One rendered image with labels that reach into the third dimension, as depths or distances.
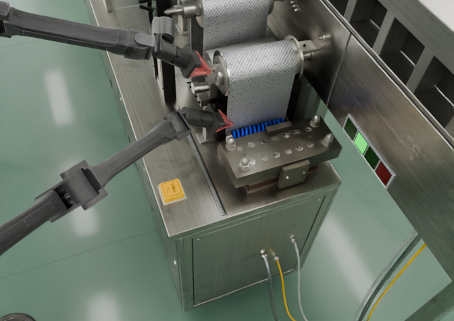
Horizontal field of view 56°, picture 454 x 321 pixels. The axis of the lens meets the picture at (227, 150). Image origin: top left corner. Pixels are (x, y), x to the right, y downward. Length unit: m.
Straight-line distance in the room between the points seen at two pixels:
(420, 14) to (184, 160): 0.93
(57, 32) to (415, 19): 0.90
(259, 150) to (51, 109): 1.97
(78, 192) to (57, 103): 2.13
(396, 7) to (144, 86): 1.10
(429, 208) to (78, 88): 2.58
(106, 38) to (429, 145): 0.89
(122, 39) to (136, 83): 0.65
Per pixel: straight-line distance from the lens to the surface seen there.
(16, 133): 3.10
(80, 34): 1.26
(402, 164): 1.26
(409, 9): 1.14
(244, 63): 1.37
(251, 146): 1.50
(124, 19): 2.26
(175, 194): 1.49
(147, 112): 1.77
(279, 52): 1.42
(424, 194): 1.23
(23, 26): 1.27
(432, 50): 1.10
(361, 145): 1.38
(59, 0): 4.18
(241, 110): 1.47
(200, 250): 1.62
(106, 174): 1.14
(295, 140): 1.53
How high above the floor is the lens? 2.18
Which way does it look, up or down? 52 degrees down
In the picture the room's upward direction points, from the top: 5 degrees clockwise
